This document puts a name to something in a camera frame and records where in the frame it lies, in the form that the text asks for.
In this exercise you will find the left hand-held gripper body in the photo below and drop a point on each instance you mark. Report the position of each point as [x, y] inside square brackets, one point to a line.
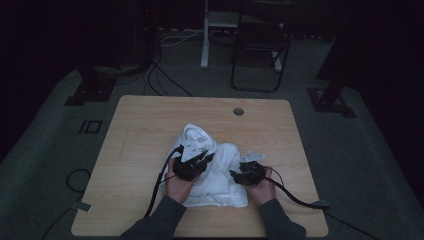
[186, 168]

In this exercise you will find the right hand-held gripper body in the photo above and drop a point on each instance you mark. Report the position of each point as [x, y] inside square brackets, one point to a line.
[251, 173]

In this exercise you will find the white skirt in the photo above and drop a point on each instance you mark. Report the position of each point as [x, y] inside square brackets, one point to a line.
[220, 180]

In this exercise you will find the person's right hand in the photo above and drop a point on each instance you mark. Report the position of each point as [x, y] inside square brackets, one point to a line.
[265, 191]

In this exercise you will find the person's left hand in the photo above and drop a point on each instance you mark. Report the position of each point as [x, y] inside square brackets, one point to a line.
[178, 190]

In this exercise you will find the grey tape piece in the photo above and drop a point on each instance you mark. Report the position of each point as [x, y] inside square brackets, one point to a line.
[320, 203]
[82, 206]

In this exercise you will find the black stand base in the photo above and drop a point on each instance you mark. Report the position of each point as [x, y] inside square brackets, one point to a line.
[91, 91]
[328, 103]

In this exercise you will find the white metal stand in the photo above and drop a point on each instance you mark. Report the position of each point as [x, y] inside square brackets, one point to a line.
[205, 43]

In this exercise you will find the black folding chair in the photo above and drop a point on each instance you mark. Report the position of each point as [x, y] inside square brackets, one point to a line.
[261, 38]

